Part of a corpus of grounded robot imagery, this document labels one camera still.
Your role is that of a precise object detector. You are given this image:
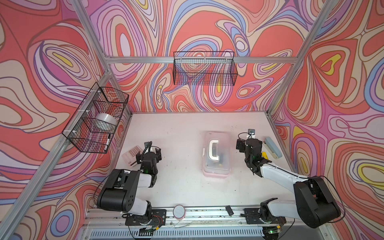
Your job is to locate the black wire basket wall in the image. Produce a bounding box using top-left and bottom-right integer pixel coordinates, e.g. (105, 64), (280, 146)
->
(62, 83), (129, 154)
(173, 51), (238, 86)

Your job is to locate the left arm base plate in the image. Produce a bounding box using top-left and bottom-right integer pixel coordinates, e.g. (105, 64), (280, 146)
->
(122, 209), (167, 227)

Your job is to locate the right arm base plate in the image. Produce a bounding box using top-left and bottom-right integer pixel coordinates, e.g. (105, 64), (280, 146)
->
(240, 208), (287, 225)

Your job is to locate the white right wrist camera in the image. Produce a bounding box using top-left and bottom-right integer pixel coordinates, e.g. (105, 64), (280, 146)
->
(248, 129), (256, 139)

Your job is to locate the pink calculator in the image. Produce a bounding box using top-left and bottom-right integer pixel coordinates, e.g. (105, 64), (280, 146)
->
(122, 146), (143, 167)

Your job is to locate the black wire basket left wall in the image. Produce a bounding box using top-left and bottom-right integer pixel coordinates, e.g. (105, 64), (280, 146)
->
(62, 83), (129, 154)

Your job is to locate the pink plastic tool box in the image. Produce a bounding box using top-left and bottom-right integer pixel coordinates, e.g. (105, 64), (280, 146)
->
(202, 132), (231, 179)

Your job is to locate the grey tape roll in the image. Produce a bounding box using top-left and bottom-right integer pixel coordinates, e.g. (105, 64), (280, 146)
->
(93, 113), (118, 133)

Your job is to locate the pink round tape dispenser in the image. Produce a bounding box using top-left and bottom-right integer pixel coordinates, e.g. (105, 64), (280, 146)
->
(173, 205), (186, 221)

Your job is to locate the black marker in basket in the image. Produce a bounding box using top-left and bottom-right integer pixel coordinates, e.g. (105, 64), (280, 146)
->
(104, 134), (111, 153)

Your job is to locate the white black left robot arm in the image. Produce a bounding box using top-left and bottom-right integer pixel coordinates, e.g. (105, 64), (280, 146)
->
(96, 141), (162, 218)

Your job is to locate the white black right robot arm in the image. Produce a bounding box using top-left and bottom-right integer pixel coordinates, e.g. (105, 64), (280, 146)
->
(236, 138), (342, 229)

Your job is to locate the small black block on rail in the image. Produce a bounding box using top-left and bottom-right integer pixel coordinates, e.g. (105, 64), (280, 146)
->
(225, 205), (234, 216)

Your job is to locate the black wire basket back wall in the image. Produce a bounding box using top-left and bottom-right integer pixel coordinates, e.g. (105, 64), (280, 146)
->
(173, 51), (238, 86)

